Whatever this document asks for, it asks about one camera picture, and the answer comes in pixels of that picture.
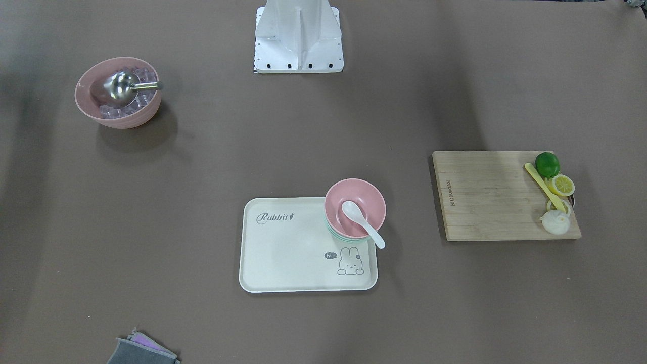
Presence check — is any bamboo cutting board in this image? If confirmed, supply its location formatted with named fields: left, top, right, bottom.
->
left=431, top=151, right=582, bottom=242

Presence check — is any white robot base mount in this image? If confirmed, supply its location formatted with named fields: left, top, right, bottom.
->
left=253, top=1, right=344, bottom=74

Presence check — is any lemon half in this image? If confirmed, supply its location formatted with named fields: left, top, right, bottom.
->
left=545, top=174, right=575, bottom=197

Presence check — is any grey folded cloth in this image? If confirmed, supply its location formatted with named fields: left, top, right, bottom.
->
left=107, top=329, right=181, bottom=363

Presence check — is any lemon slice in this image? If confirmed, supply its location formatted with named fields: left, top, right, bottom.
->
left=546, top=200, right=573, bottom=217

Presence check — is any large pink ice bowl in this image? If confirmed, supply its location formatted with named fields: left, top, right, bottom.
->
left=74, top=56, right=161, bottom=129

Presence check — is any cream rabbit tray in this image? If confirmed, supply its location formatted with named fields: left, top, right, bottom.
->
left=239, top=197, right=378, bottom=293

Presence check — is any white ceramic spoon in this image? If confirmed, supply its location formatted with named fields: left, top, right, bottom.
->
left=342, top=200, right=386, bottom=249

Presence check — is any metal ice scoop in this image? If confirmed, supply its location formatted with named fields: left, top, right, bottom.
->
left=99, top=71, right=164, bottom=108

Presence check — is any small pink bowl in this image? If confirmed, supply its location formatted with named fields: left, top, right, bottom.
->
left=324, top=178, right=386, bottom=241

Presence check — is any green lime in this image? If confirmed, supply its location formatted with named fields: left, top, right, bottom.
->
left=535, top=152, right=561, bottom=179

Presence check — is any yellow plastic knife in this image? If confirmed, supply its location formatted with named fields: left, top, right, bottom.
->
left=524, top=163, right=568, bottom=213

